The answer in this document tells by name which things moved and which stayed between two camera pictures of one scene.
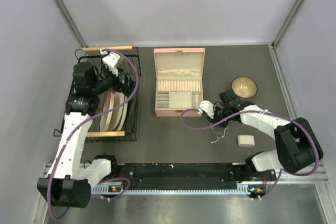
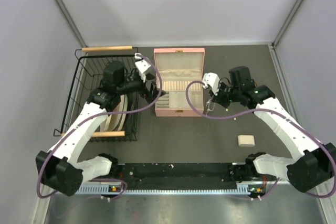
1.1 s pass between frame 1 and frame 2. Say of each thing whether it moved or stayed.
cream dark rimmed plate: stayed
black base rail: stayed
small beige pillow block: stayed
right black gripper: moved
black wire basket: stayed
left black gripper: moved
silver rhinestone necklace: moved
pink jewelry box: stayed
